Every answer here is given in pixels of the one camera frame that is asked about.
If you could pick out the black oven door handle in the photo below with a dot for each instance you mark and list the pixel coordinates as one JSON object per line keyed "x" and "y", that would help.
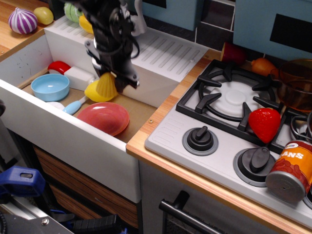
{"x": 175, "y": 210}

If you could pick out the yellow toy lemon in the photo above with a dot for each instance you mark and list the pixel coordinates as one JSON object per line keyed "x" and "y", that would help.
{"x": 92, "y": 93}

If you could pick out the black left stove knob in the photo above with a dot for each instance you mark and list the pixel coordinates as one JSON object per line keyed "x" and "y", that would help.
{"x": 200, "y": 141}

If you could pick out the orange toy beans can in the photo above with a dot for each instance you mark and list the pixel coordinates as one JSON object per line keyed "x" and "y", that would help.
{"x": 290, "y": 178}

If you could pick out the grey metal mounting plate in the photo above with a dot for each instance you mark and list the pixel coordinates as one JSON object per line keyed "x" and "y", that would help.
{"x": 20, "y": 216}

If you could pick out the black stove knob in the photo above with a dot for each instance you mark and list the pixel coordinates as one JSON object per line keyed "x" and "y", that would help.
{"x": 253, "y": 165}
{"x": 200, "y": 141}

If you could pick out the white toy sink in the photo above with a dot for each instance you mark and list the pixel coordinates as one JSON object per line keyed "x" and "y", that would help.
{"x": 163, "y": 63}

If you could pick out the red toy strawberry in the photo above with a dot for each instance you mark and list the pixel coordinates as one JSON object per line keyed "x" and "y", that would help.
{"x": 265, "y": 123}

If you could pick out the orange transparent toy pot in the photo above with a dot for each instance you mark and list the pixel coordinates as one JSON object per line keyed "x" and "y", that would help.
{"x": 294, "y": 88}

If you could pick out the yellow toy corn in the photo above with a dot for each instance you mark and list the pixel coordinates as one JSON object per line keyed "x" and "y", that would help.
{"x": 106, "y": 86}

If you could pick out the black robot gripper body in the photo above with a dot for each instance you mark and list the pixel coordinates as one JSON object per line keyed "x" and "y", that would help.
{"x": 116, "y": 61}

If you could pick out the green toy cabbage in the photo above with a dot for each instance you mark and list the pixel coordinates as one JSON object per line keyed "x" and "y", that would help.
{"x": 72, "y": 13}

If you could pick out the blue and white toy brush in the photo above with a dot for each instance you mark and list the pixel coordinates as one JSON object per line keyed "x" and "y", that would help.
{"x": 73, "y": 107}

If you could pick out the red and white toy mushroom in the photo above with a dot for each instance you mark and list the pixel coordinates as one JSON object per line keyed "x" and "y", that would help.
{"x": 58, "y": 67}

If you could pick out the pink plastic plate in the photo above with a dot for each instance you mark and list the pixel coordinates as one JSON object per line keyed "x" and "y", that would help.
{"x": 108, "y": 117}

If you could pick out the grey toy stove top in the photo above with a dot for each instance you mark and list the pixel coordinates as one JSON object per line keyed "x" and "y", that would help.
{"x": 166, "y": 140}

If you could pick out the yellow toy bell pepper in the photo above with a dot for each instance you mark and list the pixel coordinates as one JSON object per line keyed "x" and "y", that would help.
{"x": 85, "y": 24}

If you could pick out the orange toy carrot piece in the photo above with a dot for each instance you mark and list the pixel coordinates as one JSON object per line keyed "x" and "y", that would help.
{"x": 262, "y": 66}

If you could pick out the blue clamp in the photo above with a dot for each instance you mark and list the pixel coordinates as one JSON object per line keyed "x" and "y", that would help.
{"x": 21, "y": 182}

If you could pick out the black stove grate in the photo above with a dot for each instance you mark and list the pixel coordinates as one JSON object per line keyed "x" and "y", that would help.
{"x": 224, "y": 95}

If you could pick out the white toy salt shaker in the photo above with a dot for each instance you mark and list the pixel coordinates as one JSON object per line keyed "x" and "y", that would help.
{"x": 79, "y": 78}

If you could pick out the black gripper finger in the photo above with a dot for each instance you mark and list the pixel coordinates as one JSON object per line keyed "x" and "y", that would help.
{"x": 121, "y": 83}
{"x": 99, "y": 67}

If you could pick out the yellow-green toy potato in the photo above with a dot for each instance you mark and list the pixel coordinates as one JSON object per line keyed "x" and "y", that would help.
{"x": 44, "y": 15}

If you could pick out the purple striped toy onion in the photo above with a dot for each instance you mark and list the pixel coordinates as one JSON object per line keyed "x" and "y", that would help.
{"x": 22, "y": 21}

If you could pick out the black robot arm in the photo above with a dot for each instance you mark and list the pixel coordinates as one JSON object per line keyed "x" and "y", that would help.
{"x": 113, "y": 45}

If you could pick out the light blue plastic bowl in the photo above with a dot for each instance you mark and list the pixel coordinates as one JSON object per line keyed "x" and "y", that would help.
{"x": 51, "y": 87}

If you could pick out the black right stove knob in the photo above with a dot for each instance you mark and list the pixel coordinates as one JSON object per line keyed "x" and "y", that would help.
{"x": 253, "y": 165}

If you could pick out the dark red toy vegetable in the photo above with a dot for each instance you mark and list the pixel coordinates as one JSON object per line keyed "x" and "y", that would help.
{"x": 233, "y": 53}

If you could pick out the grey toy faucet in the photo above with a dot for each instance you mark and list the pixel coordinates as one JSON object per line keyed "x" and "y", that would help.
{"x": 138, "y": 21}

